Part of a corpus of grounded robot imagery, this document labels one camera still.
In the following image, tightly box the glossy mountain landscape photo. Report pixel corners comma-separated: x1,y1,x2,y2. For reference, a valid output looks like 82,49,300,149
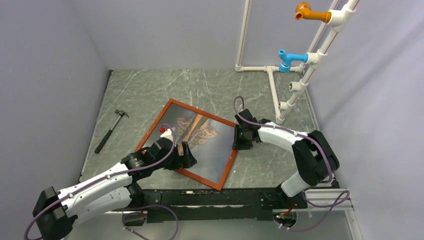
139,102,235,185

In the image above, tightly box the wooden picture frame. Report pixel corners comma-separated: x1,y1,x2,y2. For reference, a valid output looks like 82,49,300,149
134,98,239,192

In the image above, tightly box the blue pipe elbow fitting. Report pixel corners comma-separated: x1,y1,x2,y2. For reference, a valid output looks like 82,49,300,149
278,49,309,73

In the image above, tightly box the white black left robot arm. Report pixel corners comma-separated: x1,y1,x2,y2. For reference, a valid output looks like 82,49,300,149
24,137,197,240

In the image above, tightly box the orange pipe elbow fitting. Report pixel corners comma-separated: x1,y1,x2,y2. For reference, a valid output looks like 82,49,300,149
294,2,332,23

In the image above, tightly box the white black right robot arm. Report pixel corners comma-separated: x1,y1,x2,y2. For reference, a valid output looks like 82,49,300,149
232,109,340,208

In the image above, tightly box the white PVC pipe rack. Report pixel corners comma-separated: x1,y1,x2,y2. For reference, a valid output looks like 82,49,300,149
234,0,359,124

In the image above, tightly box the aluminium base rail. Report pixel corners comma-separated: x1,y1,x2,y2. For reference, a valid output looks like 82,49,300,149
52,188,364,240

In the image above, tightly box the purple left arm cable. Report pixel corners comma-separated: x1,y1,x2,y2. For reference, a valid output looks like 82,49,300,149
23,123,180,240

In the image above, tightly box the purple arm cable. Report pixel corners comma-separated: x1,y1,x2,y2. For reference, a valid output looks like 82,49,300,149
23,123,180,240
233,96,351,233

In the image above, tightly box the black handled claw hammer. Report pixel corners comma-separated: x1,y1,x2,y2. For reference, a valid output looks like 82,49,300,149
94,109,129,154

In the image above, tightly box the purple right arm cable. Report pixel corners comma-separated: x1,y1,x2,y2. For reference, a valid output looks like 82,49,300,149
233,96,351,233

